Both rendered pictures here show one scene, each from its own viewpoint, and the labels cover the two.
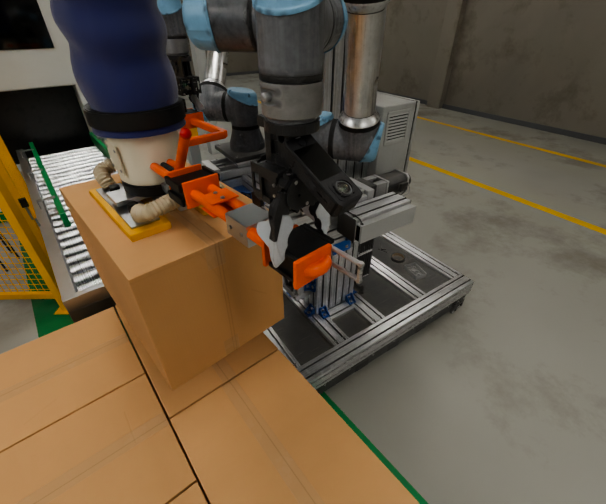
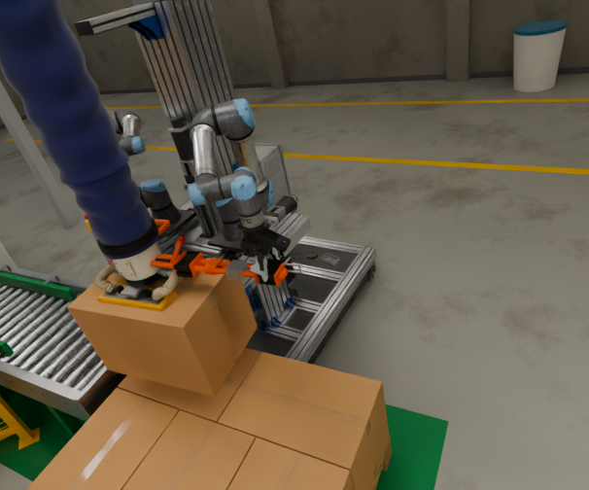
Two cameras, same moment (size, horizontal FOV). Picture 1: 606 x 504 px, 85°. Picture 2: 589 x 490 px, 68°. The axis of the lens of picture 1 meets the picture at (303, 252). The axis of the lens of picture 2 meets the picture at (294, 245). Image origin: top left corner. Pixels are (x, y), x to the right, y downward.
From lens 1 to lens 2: 1.02 m
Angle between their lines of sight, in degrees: 14
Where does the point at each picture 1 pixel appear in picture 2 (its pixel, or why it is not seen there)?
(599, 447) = (490, 322)
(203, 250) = (207, 297)
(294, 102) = (257, 220)
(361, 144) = (262, 198)
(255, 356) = (249, 363)
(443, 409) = (390, 349)
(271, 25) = (244, 202)
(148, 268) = (187, 318)
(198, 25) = (199, 199)
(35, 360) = (88, 445)
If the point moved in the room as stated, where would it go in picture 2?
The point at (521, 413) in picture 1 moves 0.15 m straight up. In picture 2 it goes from (439, 326) to (439, 308)
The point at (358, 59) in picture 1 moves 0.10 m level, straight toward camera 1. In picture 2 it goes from (246, 160) to (251, 168)
